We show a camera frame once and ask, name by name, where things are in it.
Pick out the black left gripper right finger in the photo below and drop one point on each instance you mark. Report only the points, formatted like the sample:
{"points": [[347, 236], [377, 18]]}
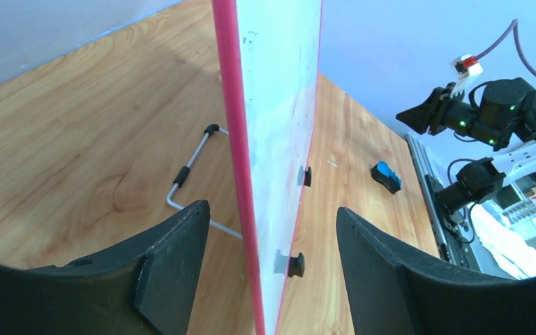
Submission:
{"points": [[395, 288]]}

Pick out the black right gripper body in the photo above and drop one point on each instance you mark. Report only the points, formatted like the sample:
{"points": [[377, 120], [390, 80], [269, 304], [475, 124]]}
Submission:
{"points": [[450, 112]]}

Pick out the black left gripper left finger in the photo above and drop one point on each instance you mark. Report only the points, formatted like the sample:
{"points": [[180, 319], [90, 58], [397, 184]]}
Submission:
{"points": [[145, 284]]}

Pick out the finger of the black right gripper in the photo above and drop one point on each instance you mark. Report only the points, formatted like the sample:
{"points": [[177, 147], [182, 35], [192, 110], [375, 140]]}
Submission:
{"points": [[417, 118]]}

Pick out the blue black whiteboard eraser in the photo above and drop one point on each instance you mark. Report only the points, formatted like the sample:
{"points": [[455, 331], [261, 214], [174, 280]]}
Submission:
{"points": [[383, 174]]}

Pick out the pink framed whiteboard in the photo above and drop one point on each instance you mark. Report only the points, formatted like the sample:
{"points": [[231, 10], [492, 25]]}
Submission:
{"points": [[269, 54]]}

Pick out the white cloth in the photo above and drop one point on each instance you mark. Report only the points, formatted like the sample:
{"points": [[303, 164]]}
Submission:
{"points": [[508, 249]]}

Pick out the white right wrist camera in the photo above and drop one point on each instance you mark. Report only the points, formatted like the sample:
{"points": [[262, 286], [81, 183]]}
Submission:
{"points": [[467, 69]]}

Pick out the aluminium side rail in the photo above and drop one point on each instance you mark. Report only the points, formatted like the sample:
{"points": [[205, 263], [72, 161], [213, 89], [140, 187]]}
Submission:
{"points": [[423, 169]]}

